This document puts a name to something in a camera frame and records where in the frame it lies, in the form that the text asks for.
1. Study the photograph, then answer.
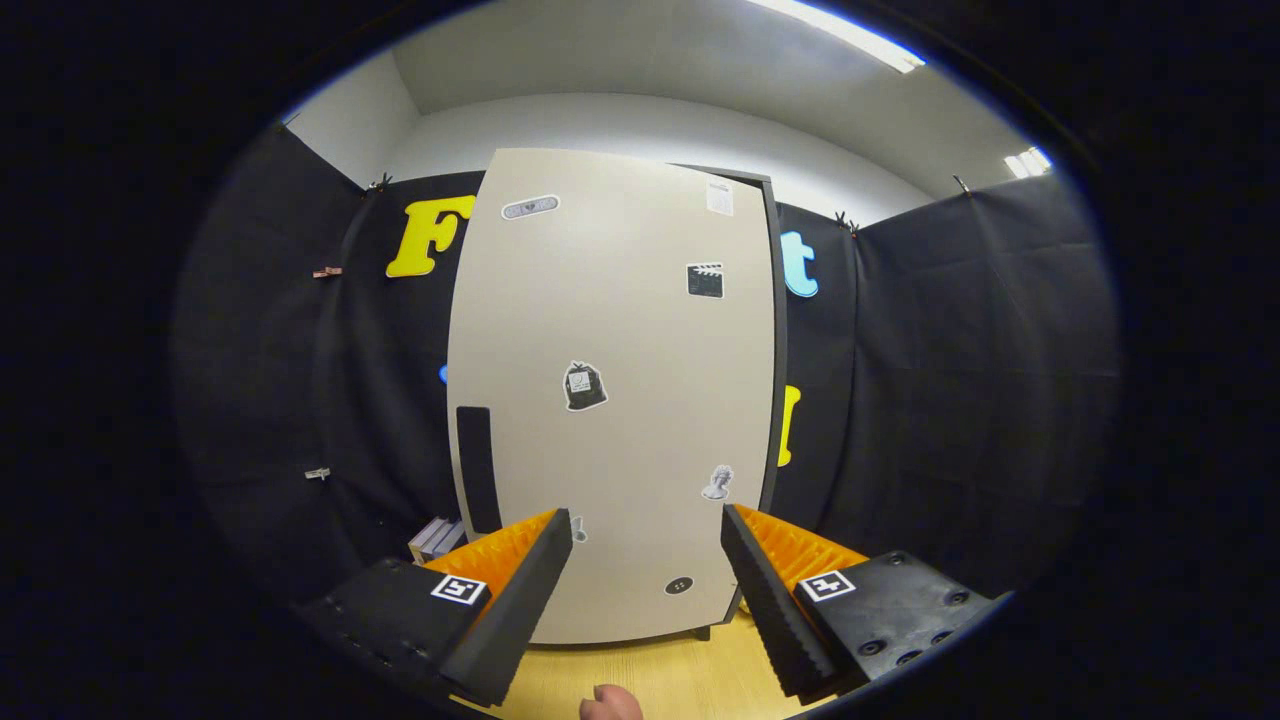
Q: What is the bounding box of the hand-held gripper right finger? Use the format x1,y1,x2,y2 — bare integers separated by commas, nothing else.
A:
720,503,1013,706

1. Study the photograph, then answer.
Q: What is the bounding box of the grey shoe cabinet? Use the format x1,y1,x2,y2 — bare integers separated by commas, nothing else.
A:
680,162,791,643

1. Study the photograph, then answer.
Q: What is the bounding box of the long ceiling light strip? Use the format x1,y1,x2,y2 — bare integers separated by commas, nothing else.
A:
745,0,926,74

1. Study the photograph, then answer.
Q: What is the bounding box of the black door handle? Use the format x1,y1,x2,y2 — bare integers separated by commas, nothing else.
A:
456,405,503,536

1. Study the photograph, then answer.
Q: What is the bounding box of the beige shoe cabinet door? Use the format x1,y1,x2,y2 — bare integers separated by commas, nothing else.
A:
445,147,778,646

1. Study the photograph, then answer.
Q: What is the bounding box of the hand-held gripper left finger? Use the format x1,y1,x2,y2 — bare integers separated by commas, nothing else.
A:
295,508,575,709

